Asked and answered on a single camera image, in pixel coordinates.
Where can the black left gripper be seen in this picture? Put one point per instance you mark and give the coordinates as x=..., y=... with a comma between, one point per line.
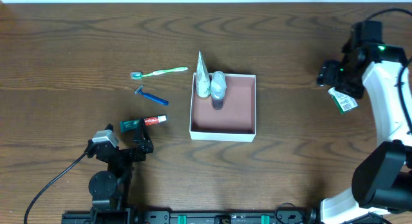
x=125, y=153

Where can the blue disposable razor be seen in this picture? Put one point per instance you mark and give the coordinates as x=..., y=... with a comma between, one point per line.
x=150, y=96

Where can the white lotion tube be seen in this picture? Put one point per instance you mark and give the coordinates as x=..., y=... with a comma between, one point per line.
x=202, y=78

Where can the green white soap box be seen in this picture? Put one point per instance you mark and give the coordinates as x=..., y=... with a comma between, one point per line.
x=344, y=102

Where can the clear hand sanitizer bottle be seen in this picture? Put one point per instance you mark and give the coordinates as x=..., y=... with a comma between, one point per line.
x=218, y=89

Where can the red green toothpaste tube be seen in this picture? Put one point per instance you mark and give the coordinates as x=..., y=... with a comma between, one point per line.
x=133, y=124

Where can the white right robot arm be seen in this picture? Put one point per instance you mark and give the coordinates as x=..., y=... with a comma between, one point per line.
x=378, y=186

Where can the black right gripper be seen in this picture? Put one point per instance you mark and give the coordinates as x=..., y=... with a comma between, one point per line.
x=345, y=89

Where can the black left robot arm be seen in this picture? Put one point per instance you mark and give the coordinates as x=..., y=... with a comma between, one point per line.
x=109, y=188

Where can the black mounting rail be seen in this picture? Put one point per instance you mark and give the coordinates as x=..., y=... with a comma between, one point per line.
x=287, y=214

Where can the green white toothbrush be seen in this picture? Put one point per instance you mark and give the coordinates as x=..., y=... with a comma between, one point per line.
x=140, y=75

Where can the white box with pink interior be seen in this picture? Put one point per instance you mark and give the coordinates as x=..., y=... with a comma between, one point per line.
x=235, y=121

